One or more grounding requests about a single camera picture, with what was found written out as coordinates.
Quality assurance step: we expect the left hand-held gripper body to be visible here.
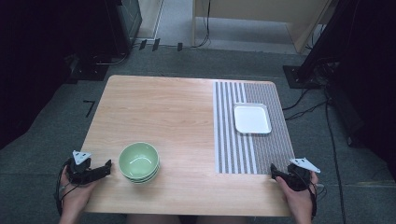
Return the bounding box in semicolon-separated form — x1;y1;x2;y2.
65;149;95;187

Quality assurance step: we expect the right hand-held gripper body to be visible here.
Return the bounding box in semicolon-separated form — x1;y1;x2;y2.
285;157;321;192

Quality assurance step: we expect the green bowl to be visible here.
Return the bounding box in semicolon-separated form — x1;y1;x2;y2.
118;142;161;181
121;163;161;183
125;167;161;185

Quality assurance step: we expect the person's right hand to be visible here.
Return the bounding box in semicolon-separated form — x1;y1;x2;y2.
275;171;319;218

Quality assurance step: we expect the person's left hand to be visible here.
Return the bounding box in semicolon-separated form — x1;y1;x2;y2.
59;167;98;217

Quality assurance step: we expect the grey striped placemat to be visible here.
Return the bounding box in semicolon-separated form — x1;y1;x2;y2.
212;80;296;175

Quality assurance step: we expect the white square tray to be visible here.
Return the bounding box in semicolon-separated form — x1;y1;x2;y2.
233;103;273;135

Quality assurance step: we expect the black stand base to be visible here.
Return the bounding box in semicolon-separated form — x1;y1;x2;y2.
282;64;325;90

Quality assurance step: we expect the black stand foot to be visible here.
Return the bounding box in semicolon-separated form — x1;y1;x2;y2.
64;53;110;84

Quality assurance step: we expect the dark cabinet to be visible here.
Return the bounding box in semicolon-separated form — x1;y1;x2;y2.
104;0;144;58

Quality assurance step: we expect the light wooden cabinet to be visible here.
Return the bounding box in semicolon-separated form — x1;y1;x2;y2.
191;0;339;55

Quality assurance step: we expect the left hand-held gripper cable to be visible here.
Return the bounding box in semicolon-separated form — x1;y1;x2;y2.
53;159;78;217

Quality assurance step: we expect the hand-held gripper cable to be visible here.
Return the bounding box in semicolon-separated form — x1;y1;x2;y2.
292;169;328;220
53;159;78;217

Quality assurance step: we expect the right hand-held gripper cable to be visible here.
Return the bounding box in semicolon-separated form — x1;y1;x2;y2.
292;169;328;220

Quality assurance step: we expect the black floor cable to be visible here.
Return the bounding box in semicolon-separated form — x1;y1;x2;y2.
281;88;348;224

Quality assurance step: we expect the black hanging cable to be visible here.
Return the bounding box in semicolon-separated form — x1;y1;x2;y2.
191;0;212;49

